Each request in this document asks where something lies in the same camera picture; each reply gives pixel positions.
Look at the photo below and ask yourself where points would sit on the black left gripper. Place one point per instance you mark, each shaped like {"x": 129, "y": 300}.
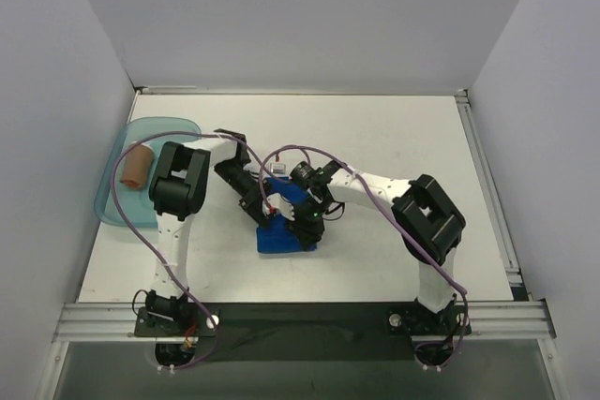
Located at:
{"x": 255, "y": 208}

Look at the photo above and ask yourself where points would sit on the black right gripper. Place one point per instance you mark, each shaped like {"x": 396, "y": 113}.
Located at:
{"x": 307, "y": 227}

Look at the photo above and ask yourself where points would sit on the blue microfibre towel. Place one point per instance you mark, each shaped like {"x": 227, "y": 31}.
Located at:
{"x": 277, "y": 239}

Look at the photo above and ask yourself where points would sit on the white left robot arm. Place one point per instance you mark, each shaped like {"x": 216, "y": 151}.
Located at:
{"x": 178, "y": 190}

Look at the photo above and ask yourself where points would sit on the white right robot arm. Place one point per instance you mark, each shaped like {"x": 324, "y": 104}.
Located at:
{"x": 429, "y": 222}

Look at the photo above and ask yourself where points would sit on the rolled brown towel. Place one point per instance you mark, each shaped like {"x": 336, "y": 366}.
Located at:
{"x": 136, "y": 168}

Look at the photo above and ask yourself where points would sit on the translucent blue plastic tray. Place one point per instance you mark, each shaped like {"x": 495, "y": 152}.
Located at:
{"x": 152, "y": 131}

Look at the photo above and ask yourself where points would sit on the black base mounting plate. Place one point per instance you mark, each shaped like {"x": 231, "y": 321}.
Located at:
{"x": 326, "y": 332}

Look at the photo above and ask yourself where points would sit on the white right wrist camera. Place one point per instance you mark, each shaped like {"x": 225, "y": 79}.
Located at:
{"x": 278, "y": 168}

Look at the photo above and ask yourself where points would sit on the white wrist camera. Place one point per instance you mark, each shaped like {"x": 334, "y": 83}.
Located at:
{"x": 278, "y": 168}
{"x": 275, "y": 204}

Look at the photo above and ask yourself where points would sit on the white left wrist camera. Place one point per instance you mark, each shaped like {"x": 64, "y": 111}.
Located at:
{"x": 275, "y": 204}

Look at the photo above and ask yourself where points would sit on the front aluminium frame rail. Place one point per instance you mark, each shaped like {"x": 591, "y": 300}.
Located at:
{"x": 95, "y": 322}

